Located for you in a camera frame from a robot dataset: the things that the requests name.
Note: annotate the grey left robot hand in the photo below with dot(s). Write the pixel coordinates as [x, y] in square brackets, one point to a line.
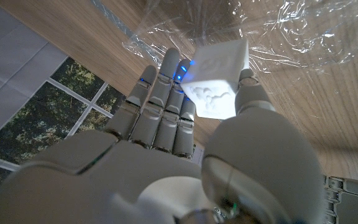
[353, 205]

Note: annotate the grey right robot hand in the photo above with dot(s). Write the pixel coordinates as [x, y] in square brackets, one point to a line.
[135, 174]

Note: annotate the small white embossed box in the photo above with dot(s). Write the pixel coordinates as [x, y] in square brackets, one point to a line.
[216, 81]

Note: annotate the clear plastic wrap sheet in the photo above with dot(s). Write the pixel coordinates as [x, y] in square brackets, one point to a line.
[291, 31]

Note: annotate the printed window forest backdrop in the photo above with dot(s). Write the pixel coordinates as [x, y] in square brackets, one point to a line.
[26, 93]

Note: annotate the grey tape table outline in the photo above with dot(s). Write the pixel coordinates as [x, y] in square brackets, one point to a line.
[113, 18]

